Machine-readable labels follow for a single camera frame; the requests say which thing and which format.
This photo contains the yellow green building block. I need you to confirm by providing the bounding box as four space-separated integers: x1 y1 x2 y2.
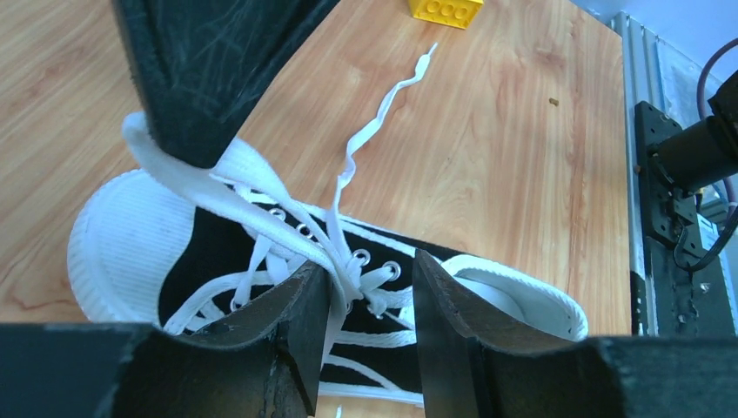
407 0 484 30

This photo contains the aluminium frame rail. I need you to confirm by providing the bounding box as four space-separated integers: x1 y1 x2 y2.
611 13 737 337

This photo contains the black white sneaker with laces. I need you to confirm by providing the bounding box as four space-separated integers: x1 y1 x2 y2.
67 54 588 405

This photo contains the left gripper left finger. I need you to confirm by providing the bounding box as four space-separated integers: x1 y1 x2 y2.
115 262 331 417

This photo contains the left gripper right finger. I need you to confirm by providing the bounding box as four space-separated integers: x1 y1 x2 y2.
412 250 626 417

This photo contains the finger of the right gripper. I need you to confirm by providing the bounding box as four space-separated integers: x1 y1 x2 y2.
112 0 336 168

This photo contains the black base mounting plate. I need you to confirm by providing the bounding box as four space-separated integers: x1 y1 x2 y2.
634 101 737 337

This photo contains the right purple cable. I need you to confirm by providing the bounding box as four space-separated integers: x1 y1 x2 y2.
695 37 738 209

